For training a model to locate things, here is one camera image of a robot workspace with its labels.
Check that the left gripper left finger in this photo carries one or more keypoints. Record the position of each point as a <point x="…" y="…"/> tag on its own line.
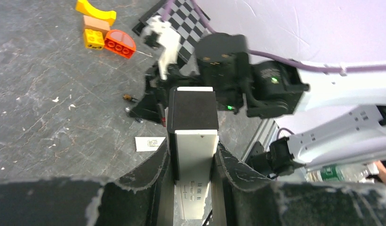
<point x="141" y="197"/>

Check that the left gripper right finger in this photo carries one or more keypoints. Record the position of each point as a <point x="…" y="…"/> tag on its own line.
<point x="246" y="198"/>

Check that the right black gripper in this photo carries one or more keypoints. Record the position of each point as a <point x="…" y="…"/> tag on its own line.
<point x="151" y="107"/>

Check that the white stick remote cover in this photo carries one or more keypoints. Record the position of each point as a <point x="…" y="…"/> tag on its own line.
<point x="148" y="144"/>

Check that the white and black stick remote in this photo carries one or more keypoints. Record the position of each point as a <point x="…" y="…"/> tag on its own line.
<point x="193" y="140"/>

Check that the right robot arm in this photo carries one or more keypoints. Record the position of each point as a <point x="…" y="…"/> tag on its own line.
<point x="227" y="81"/>

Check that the orange semicircle block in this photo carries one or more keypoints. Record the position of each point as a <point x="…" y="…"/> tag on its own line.
<point x="120" y="43"/>

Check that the yellow small block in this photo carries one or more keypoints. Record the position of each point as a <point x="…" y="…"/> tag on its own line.
<point x="93" y="39"/>

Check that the tan small block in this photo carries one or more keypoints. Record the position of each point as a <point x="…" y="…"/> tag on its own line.
<point x="96" y="25"/>

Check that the black white checkerboard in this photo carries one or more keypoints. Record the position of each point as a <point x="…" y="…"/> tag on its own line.
<point x="184" y="20"/>

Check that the clear plastic water bottle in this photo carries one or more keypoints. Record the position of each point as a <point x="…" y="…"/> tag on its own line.
<point x="357" y="172"/>

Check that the yellow curved block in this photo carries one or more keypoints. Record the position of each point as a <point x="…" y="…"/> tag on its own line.
<point x="84" y="7"/>

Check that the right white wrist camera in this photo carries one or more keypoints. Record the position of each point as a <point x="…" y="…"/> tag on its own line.
<point x="158" y="34"/>

